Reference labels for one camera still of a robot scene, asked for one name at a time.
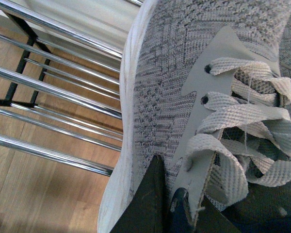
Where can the black metal shoe rack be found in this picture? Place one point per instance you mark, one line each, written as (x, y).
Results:
(10, 142)

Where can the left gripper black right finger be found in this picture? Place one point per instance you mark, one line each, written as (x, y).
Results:
(210, 220)

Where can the grey knit sneaker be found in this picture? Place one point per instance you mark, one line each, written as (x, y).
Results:
(201, 86)

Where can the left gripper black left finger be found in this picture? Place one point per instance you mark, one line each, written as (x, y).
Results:
(144, 214)

